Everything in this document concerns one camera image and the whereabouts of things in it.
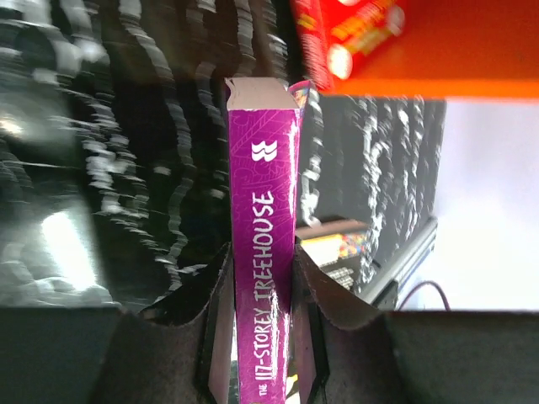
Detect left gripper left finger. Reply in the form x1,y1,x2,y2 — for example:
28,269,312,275
1,245,234,403

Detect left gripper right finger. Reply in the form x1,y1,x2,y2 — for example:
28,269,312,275
291,248,538,404

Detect black book gold text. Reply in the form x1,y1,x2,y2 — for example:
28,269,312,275
296,218,381,295

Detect purple treehouse book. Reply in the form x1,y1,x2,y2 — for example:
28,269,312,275
226,77,311,403

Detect red comic book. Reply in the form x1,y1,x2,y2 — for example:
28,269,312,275
291,0,408,91

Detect orange two-shelf cabinet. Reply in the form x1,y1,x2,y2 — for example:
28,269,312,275
290,0,539,100

